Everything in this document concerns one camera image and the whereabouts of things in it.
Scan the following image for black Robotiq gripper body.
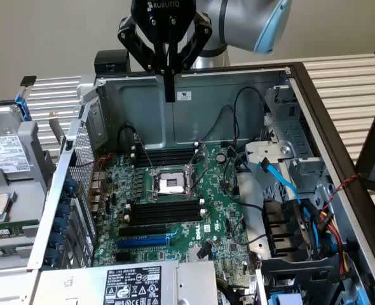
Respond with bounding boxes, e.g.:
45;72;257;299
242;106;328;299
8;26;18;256
130;0;196;44

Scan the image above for RAM slot white latches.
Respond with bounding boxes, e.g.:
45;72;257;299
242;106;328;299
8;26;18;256
135;151;197;161
135;158;198;168
130;205;205;215
128;214;207;226

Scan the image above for green RAM stick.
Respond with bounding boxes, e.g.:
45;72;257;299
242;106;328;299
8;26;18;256
0;221;39;238

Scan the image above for black box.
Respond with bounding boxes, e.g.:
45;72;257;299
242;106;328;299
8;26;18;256
94;50;132;75

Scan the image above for open grey PC case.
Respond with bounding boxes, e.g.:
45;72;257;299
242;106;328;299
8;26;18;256
27;62;375;305

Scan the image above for thin silver locking lever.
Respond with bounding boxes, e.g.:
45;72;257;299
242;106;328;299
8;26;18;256
189;163;210;201
135;133;156;169

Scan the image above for blue disk carrier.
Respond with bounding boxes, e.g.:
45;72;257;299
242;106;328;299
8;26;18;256
0;91;33;123

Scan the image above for grey metal disk bay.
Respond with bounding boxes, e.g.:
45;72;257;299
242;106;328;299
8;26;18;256
244;85;332;205

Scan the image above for silver network port block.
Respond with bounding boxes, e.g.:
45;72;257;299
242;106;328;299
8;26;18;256
92;172;108;192

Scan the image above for CPU socket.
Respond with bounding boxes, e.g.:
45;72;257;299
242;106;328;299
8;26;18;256
145;165;195;200

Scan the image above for blue slot retainer clip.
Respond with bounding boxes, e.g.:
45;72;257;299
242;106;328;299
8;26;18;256
58;199;74;217
53;217;71;236
63;177;78;197
44;248;62;265

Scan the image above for silver USB port block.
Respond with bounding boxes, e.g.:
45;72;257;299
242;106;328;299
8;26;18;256
90;191;103;212

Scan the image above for green motherboard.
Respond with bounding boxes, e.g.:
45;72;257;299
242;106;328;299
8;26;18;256
92;142;266;287

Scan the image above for silver hard disk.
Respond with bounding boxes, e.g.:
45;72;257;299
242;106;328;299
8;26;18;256
0;106;31;179

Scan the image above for grey parts rack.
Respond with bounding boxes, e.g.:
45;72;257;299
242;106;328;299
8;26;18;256
0;104;58;273

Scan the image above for long black expansion slot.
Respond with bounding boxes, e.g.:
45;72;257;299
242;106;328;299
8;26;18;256
118;224;170;238

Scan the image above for blue expansion slot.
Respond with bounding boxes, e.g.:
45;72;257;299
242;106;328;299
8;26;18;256
115;237;172;250

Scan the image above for black framed grey panel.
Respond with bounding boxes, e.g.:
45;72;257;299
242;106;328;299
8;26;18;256
355;91;375;193

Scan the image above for black plastic fan housing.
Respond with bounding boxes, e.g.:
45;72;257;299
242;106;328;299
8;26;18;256
261;198;319;259

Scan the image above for silver finned heatsink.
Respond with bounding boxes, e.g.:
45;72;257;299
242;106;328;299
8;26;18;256
187;247;205;262

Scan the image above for silver power supply unit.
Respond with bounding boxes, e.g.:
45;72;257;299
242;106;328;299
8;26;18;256
31;259;221;305

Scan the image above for thin black wire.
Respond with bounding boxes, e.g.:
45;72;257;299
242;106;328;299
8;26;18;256
202;104;236;143
232;86;268;147

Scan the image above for thick black looped wire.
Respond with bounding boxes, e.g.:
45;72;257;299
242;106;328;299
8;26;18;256
116;125;144;154

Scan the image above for red black twisted wire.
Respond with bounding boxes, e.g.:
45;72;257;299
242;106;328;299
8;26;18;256
328;172;362;211
75;153;113;170

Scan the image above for blue SATA wire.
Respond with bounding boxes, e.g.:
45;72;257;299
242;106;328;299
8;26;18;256
257;157;324;255

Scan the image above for coloured power wire bundle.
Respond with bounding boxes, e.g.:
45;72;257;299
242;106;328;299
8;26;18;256
318;205;351;278

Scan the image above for black plastic drive bracket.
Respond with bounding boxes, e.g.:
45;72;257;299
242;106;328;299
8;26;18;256
259;255;346;305

